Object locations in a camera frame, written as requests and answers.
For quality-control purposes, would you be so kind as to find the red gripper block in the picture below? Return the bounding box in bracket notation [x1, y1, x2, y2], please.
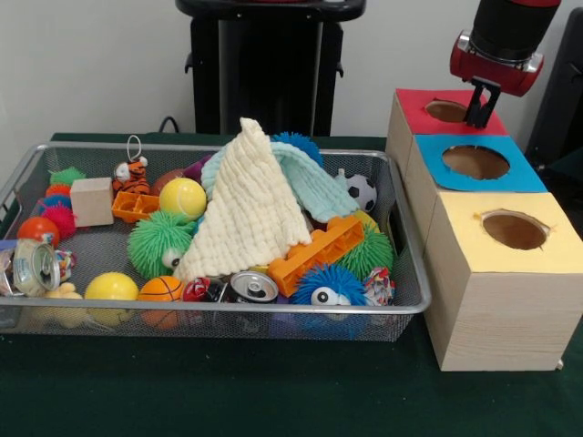
[450, 32, 545, 128]

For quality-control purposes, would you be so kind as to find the cream yellow knitted cloth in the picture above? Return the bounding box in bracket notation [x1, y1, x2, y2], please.
[173, 117, 313, 281]

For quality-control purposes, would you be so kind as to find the orange toy brick with studs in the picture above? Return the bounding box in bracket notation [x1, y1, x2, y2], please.
[111, 191, 161, 224]

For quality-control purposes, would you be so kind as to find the shallow clear mesh bin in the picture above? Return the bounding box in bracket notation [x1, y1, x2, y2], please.
[0, 141, 433, 342]

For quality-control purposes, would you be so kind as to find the wooden box with three holes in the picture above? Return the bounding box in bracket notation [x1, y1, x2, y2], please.
[385, 88, 583, 371]

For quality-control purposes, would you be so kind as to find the black upright panel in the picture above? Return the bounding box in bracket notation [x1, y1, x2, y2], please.
[528, 7, 583, 169]

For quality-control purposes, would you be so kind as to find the small soccer ball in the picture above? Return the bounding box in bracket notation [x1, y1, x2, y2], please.
[346, 174, 378, 213]

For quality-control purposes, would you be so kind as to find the large green spiky ball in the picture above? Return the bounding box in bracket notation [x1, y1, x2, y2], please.
[337, 223, 395, 279]

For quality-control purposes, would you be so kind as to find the pale blue waffle cloth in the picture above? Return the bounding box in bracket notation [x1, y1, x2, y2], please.
[200, 141, 360, 225]

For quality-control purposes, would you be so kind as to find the plain blue spiky ball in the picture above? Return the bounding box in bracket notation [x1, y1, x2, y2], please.
[272, 131, 325, 170]

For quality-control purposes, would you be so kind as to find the long orange toy brick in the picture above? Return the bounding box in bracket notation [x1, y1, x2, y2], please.
[269, 215, 365, 298]

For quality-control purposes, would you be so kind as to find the blue spiky ball with eyes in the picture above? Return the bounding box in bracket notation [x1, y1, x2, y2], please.
[291, 264, 367, 338]

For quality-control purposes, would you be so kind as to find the black drink can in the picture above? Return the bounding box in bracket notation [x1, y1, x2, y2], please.
[228, 270, 280, 304]

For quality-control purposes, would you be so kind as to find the small brown football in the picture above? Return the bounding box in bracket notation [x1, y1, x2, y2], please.
[150, 168, 189, 195]

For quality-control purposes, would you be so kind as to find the dark green table cloth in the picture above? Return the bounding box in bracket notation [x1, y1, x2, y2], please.
[0, 132, 583, 437]

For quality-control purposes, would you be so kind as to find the light green spiky ball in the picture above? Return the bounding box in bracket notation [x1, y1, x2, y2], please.
[127, 211, 196, 279]

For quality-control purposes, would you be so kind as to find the striped orange tiger toy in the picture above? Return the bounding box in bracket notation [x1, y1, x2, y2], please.
[112, 157, 151, 196]

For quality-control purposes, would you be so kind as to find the small orange basketball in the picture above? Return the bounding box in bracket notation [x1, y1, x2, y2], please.
[138, 276, 186, 330]

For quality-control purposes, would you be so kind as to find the plain wooden cube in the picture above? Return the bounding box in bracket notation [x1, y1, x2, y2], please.
[70, 178, 115, 228]

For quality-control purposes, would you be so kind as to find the yellow smiley ball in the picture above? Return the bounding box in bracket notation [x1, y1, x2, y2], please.
[85, 272, 139, 327]

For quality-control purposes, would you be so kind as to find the small yellow rubber duck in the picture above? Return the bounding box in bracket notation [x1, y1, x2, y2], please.
[41, 282, 85, 303]

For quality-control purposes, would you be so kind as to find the crushed shiny silver can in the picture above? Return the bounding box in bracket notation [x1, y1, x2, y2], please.
[11, 239, 63, 298]

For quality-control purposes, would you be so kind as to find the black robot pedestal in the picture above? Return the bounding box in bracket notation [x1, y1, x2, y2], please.
[176, 0, 367, 137]

